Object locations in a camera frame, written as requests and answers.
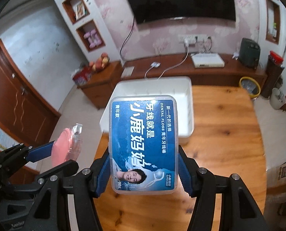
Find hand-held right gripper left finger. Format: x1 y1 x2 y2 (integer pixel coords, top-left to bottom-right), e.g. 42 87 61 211
31 146 110 231

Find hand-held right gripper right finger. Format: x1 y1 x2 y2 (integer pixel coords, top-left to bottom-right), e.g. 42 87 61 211
178 146 270 231

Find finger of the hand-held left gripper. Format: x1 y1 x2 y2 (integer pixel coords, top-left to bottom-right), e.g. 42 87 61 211
0 141 56 174
36 161 79 184

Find pink plastic bottle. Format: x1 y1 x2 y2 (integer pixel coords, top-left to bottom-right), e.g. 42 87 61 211
51 123 84 167

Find blue label plastic box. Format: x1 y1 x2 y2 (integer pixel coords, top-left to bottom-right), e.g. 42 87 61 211
109 95 182 194

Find white plastic storage bin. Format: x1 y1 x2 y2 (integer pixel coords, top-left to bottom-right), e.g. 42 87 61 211
99 76 194 146

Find wooden door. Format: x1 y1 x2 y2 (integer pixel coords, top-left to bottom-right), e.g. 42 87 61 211
0 40 61 174

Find wooden side cabinet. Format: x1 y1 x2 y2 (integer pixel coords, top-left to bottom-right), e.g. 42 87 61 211
80 61 124 110

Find red printed box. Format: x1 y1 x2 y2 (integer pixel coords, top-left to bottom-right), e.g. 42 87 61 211
72 66 93 85

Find white pad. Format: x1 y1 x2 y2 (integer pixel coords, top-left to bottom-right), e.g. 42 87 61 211
121 67 134 79

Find bowl of fruit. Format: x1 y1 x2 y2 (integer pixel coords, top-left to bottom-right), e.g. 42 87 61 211
89 52 111 73

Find yellow waste basket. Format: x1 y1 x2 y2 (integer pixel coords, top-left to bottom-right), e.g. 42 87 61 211
239 76 261 99

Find low wooden console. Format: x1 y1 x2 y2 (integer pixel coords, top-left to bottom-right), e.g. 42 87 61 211
121 53 267 87

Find white set-top box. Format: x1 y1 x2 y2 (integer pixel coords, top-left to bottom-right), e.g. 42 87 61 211
191 52 225 68

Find white jug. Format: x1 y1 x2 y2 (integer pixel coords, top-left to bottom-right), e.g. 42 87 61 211
270 88 286 111

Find pink toys in niche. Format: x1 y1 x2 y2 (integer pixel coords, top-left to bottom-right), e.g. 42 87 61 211
83 30 102 49

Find dark bin with red lid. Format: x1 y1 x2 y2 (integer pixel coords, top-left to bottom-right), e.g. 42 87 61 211
263 51 285 99

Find black heater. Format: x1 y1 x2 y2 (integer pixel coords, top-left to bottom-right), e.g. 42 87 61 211
239 38 261 68

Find framed picture in niche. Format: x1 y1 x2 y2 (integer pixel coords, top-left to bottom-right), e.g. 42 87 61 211
69 0 90 20

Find black television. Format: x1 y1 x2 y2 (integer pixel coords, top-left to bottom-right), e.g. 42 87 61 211
120 0 236 25

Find wall chart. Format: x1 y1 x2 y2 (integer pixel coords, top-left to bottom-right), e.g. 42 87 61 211
0 118 18 154

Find white charger cable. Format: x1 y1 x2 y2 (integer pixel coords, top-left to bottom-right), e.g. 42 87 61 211
144 38 190 80

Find white wall socket strip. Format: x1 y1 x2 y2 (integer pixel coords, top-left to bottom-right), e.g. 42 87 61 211
178 35 214 44

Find black television cable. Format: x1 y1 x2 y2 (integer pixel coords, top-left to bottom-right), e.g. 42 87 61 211
120 14 136 60

